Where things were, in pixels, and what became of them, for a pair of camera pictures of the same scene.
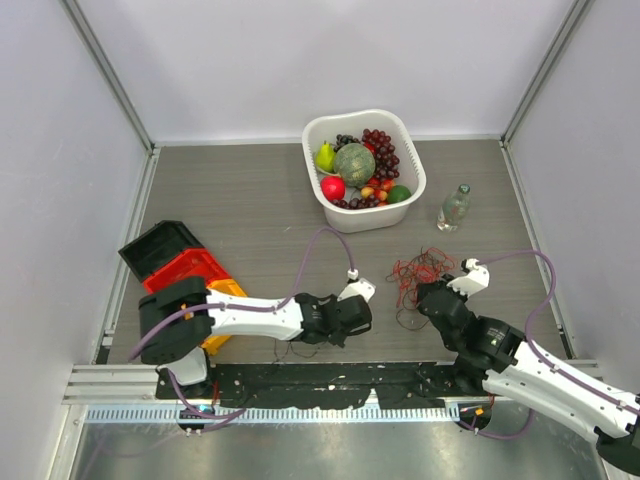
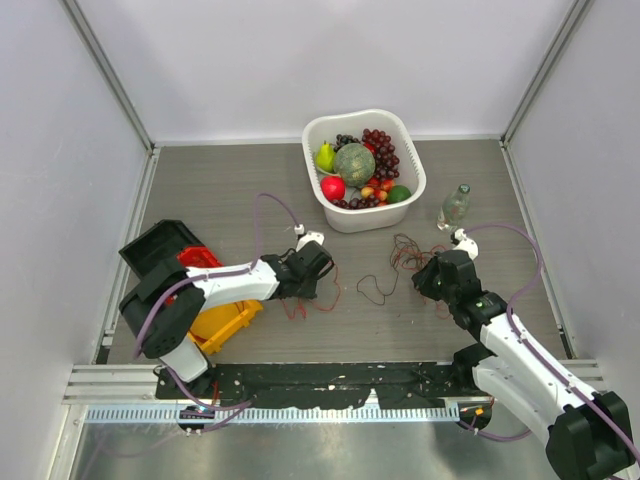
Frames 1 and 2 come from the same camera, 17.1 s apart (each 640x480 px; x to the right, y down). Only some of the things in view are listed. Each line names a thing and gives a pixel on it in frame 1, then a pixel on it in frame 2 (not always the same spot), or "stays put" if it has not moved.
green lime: (398, 193) stays put
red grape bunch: (385, 160) stays put
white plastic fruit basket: (412, 171) stays put
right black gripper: (440, 282) -> (422, 279)
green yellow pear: (325, 157) stays put
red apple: (333, 187) stays put
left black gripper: (340, 338) -> (310, 292)
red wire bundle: (428, 265) -> (408, 255)
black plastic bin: (155, 247) stays put
